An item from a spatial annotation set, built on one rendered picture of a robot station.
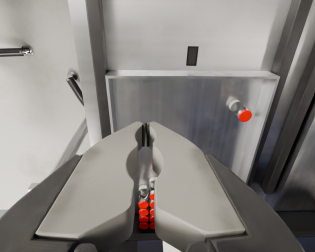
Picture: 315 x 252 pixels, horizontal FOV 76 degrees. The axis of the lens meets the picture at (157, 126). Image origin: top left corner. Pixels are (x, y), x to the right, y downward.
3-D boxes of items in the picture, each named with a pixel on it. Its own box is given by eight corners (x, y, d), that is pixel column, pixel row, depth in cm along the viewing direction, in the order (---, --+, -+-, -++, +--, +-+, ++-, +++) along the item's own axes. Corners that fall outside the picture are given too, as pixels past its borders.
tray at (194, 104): (229, 210, 50) (235, 223, 47) (123, 213, 49) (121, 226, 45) (268, 71, 33) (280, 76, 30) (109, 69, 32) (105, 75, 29)
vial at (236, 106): (239, 110, 36) (250, 121, 33) (227, 110, 36) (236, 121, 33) (242, 99, 35) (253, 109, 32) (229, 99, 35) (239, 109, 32)
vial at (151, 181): (159, 184, 44) (160, 200, 40) (149, 184, 44) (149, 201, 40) (159, 176, 43) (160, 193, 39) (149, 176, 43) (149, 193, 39)
